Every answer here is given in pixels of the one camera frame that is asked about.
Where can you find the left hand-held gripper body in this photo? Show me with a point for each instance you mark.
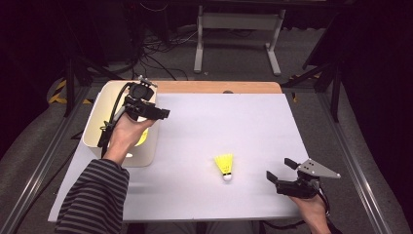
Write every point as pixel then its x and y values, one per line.
pixel 140 96

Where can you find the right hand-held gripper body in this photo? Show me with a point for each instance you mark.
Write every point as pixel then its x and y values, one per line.
pixel 315 169

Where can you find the yellow shuttlecock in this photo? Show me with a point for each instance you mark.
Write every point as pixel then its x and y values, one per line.
pixel 143 137
pixel 224 162

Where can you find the white plastic bin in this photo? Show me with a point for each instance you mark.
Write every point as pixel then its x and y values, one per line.
pixel 97 113

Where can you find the person's left hand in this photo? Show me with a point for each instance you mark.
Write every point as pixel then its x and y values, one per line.
pixel 126 136

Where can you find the person's right hand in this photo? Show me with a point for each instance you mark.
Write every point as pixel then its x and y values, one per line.
pixel 311 213

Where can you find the white table mat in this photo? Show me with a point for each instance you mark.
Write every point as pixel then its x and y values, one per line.
pixel 227 123

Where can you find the black tripod stand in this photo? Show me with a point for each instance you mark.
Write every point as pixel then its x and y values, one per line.
pixel 69 87

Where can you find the black metal stand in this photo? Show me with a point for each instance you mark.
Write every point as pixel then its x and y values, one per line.
pixel 336 97

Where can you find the yellow black hazard tape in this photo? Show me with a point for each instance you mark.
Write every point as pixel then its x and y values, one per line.
pixel 58 99

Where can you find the dark curtain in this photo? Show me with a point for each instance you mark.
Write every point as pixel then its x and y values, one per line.
pixel 383 81

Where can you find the aluminium floor rail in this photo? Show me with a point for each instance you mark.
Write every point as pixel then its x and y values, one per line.
pixel 48 156
pixel 354 162

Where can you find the white metal stand frame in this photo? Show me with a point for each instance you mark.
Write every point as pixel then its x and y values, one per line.
pixel 240 21

